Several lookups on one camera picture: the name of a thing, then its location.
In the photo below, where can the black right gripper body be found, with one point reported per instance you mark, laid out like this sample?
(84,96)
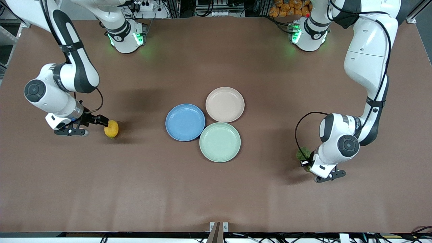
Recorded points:
(88,118)

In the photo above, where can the white power strip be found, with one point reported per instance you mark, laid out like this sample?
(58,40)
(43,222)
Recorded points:
(146,5)

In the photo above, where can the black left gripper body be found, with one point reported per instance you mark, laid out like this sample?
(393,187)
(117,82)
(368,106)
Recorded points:
(311,158)

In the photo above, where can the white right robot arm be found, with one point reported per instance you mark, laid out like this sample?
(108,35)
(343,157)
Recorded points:
(77,67)

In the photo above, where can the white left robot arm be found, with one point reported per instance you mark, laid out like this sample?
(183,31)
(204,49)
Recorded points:
(366,60)

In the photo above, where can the grey brown post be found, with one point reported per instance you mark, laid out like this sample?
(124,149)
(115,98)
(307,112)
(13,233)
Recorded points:
(215,236)

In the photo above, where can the green lettuce leaf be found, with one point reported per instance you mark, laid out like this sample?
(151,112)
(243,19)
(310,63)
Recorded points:
(302,153)

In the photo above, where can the pale green round plate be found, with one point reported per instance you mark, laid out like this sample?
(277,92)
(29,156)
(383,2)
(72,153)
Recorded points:
(220,142)

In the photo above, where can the beige pink round plate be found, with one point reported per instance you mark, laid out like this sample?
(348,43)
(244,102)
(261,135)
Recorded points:
(225,104)

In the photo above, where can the brown table cover sheet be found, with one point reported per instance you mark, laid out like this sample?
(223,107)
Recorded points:
(216,195)

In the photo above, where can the yellow lemon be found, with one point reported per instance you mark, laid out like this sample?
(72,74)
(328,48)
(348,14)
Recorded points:
(113,130)

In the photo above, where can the small metal bracket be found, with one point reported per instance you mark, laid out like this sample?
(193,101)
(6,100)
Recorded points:
(225,226)

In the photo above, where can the pile of orange packets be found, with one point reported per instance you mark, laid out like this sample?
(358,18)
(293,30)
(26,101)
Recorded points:
(287,8)

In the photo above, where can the blue round plate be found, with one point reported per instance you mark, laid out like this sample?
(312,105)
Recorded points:
(185,122)

